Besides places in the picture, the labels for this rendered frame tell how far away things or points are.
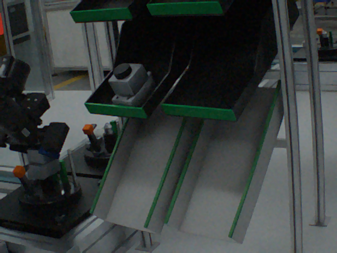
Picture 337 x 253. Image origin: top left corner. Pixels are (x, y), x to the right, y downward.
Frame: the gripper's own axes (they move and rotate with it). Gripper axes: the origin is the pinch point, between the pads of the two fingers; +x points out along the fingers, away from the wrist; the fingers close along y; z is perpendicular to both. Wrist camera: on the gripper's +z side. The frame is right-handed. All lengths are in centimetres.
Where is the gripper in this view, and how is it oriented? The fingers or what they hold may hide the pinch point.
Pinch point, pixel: (41, 147)
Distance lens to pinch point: 126.5
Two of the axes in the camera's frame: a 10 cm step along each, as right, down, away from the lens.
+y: -8.7, -0.3, 4.9
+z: 2.9, -8.4, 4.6
